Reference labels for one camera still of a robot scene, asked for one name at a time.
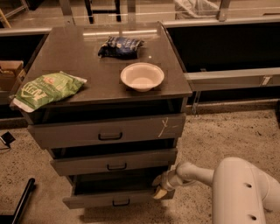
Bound black stool legs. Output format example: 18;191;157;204
84;0;122;24

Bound grey middle drawer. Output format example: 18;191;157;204
51;148;178;176

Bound grey metal rail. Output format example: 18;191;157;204
185;67;280;91

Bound grey drawer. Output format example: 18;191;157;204
28;113;186;149
51;148;178;176
63;166;166;209

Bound clear plastic bag bin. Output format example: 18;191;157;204
174;0;219;19

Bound grey top drawer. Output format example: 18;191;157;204
28;113;186;149

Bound green chip bag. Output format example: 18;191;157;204
12;71;87;113

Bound cardboard box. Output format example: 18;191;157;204
0;60;26;91

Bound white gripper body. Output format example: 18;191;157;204
160;170;183;191

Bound grey bottom drawer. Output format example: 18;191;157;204
63;166;166;209

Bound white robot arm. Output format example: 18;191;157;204
152;157;280;224

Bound white bowl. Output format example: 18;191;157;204
120;62;165;92

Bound dark blue snack bag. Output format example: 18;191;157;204
98;36;144;60

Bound dark grey drawer cabinet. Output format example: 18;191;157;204
10;22;193;194

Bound small black floor object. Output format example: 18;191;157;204
0;131;16;149

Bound black bar on floor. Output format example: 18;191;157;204
0;178;35;224

